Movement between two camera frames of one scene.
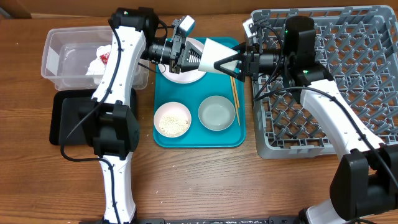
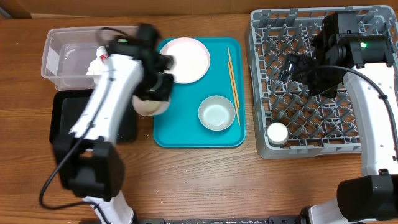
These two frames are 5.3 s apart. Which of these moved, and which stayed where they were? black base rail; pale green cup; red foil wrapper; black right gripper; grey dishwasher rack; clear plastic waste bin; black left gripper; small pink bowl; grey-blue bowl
Moved: black right gripper; black left gripper; small pink bowl; pale green cup
Stayed: red foil wrapper; clear plastic waste bin; grey dishwasher rack; black base rail; grey-blue bowl
